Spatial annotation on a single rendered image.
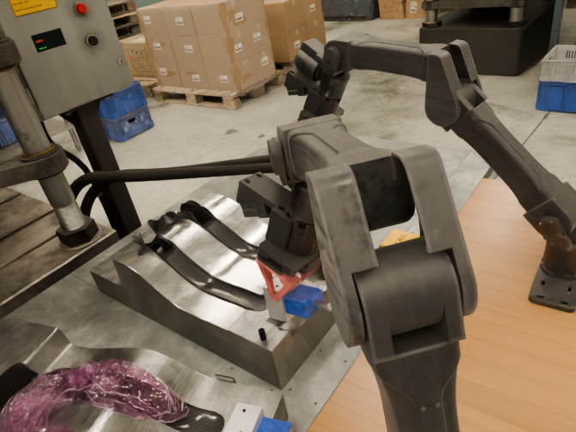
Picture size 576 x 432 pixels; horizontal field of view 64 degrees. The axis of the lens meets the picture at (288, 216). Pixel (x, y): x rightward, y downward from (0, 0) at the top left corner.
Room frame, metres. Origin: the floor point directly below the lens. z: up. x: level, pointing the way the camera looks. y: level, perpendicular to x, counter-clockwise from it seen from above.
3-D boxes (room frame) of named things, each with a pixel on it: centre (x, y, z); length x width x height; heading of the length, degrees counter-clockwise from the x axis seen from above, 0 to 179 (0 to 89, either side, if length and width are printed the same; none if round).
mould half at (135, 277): (0.72, 0.16, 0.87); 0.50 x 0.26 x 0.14; 48
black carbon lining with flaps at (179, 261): (0.71, 0.15, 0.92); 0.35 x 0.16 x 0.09; 48
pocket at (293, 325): (0.53, 0.03, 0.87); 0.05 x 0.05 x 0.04; 48
